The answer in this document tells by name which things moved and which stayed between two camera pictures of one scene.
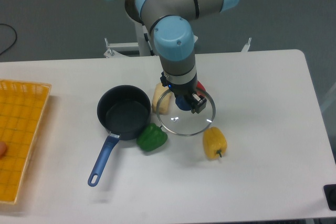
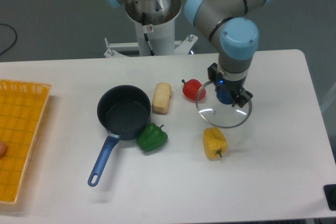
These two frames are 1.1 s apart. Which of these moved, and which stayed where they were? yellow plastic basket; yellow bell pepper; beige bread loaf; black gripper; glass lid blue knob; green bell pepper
Moved: black gripper; glass lid blue knob
Stayed: green bell pepper; yellow bell pepper; yellow plastic basket; beige bread loaf
